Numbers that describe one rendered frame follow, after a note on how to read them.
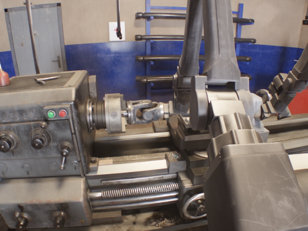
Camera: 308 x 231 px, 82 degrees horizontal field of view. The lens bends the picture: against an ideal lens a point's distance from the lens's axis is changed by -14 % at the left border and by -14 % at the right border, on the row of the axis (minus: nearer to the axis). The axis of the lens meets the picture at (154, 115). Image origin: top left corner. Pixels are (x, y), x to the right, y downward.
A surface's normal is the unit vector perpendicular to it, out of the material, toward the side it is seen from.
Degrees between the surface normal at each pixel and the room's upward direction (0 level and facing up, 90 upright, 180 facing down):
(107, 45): 90
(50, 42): 90
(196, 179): 90
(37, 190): 32
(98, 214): 0
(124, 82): 90
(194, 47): 112
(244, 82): 67
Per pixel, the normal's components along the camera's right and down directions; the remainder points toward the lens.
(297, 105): -0.86, 0.21
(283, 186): 0.01, -0.58
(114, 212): 0.00, -0.91
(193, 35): 0.02, 0.72
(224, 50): 0.02, 0.02
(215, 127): -0.90, -0.25
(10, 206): 0.18, 0.40
